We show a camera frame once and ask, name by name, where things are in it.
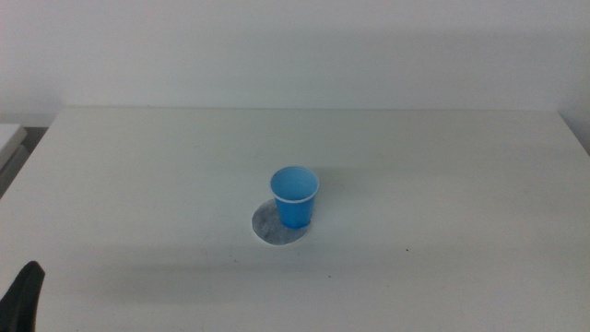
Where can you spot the round grey cup mat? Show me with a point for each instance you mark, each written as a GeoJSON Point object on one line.
{"type": "Point", "coordinates": [269, 228]}

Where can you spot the blue plastic cup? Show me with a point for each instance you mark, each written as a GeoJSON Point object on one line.
{"type": "Point", "coordinates": [295, 209]}

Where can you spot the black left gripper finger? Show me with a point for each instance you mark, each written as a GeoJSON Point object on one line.
{"type": "Point", "coordinates": [20, 302]}

